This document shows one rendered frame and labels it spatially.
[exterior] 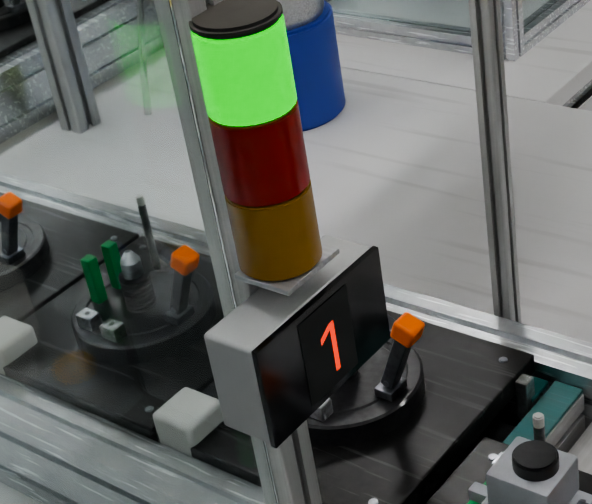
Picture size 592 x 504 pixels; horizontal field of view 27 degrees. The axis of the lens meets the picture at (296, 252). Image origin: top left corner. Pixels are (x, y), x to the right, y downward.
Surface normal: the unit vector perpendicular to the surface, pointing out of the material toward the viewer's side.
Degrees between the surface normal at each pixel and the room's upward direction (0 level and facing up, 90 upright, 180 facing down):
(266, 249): 90
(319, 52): 90
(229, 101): 90
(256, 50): 90
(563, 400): 0
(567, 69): 0
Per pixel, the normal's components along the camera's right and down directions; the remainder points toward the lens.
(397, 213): -0.15, -0.84
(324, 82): 0.65, 0.32
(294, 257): 0.40, 0.44
